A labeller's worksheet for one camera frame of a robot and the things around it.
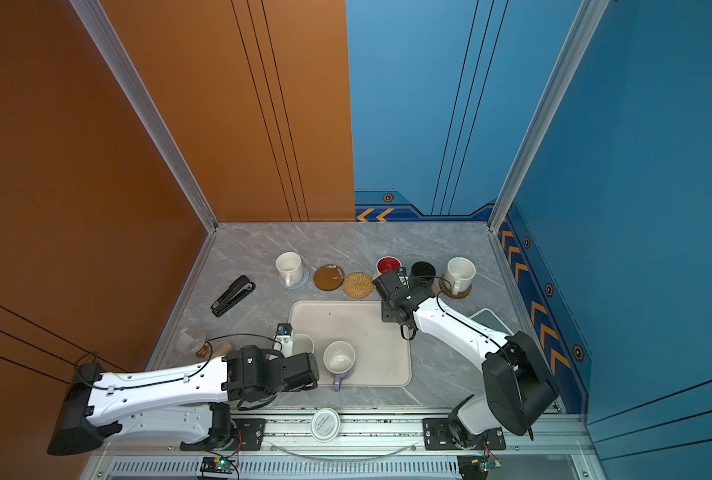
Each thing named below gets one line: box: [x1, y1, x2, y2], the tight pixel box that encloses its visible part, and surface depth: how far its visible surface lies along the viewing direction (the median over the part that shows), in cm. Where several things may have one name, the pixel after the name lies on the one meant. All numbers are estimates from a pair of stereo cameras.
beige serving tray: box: [289, 300, 413, 387], surface depth 93 cm
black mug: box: [409, 261, 436, 290], surface depth 96 cm
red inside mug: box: [372, 255, 403, 282], surface depth 101 cm
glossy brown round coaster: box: [313, 264, 345, 292], surface depth 105 cm
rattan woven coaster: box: [343, 272, 374, 299], surface depth 104 cm
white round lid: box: [310, 407, 341, 443], surface depth 71 cm
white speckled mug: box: [444, 256, 477, 296], surface depth 98 cm
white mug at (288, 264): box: [275, 251, 303, 287], surface depth 97 cm
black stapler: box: [210, 275, 256, 317], surface depth 98 cm
